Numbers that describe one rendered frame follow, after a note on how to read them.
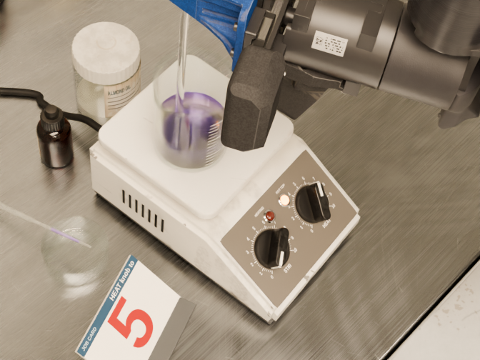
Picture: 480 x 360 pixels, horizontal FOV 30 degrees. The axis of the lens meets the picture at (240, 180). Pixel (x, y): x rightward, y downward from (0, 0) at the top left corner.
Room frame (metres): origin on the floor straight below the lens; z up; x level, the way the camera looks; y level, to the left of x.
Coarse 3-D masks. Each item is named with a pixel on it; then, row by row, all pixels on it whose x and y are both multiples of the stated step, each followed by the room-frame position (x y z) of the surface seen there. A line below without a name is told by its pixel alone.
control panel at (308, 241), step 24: (288, 168) 0.42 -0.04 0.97; (312, 168) 0.43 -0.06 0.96; (288, 192) 0.40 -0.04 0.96; (336, 192) 0.42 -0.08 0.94; (264, 216) 0.37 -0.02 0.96; (288, 216) 0.38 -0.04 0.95; (336, 216) 0.40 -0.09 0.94; (240, 240) 0.34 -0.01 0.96; (288, 240) 0.36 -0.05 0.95; (312, 240) 0.37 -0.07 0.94; (240, 264) 0.33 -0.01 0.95; (288, 264) 0.34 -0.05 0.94; (312, 264) 0.35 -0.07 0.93; (264, 288) 0.32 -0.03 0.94; (288, 288) 0.33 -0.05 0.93
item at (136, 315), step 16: (144, 272) 0.32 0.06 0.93; (128, 288) 0.30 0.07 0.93; (144, 288) 0.31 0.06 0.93; (160, 288) 0.31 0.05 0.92; (128, 304) 0.29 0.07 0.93; (144, 304) 0.29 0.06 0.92; (160, 304) 0.30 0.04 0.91; (112, 320) 0.27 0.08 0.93; (128, 320) 0.28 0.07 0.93; (144, 320) 0.28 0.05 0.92; (160, 320) 0.29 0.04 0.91; (96, 336) 0.25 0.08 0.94; (112, 336) 0.26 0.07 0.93; (128, 336) 0.26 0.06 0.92; (144, 336) 0.27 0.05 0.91; (96, 352) 0.24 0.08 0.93; (112, 352) 0.25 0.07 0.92; (128, 352) 0.25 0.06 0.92
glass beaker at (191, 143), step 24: (192, 48) 0.44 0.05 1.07; (168, 72) 0.42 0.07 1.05; (192, 72) 0.44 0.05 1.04; (216, 72) 0.43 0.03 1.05; (168, 96) 0.43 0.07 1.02; (216, 96) 0.43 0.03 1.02; (168, 120) 0.38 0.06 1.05; (192, 120) 0.38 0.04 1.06; (216, 120) 0.39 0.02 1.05; (168, 144) 0.38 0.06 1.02; (192, 144) 0.38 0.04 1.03; (216, 144) 0.39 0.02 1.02; (192, 168) 0.38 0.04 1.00
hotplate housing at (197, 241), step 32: (96, 160) 0.39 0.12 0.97; (288, 160) 0.42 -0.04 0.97; (96, 192) 0.40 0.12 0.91; (128, 192) 0.37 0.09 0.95; (160, 192) 0.37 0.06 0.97; (256, 192) 0.39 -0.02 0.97; (160, 224) 0.36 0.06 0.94; (192, 224) 0.35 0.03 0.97; (224, 224) 0.35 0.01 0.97; (352, 224) 0.40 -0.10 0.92; (192, 256) 0.34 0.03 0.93; (224, 256) 0.33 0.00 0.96; (224, 288) 0.32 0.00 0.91; (256, 288) 0.32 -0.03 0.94
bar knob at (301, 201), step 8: (312, 184) 0.40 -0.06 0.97; (320, 184) 0.40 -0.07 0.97; (304, 192) 0.40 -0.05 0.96; (312, 192) 0.40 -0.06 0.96; (320, 192) 0.40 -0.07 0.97; (296, 200) 0.39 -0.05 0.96; (304, 200) 0.40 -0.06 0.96; (312, 200) 0.39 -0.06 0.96; (320, 200) 0.39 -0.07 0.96; (328, 200) 0.41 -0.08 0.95; (296, 208) 0.39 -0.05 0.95; (304, 208) 0.39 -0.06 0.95; (312, 208) 0.39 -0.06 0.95; (320, 208) 0.39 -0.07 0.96; (328, 208) 0.39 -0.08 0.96; (304, 216) 0.38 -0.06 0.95; (312, 216) 0.39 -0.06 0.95; (320, 216) 0.38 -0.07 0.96; (328, 216) 0.38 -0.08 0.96
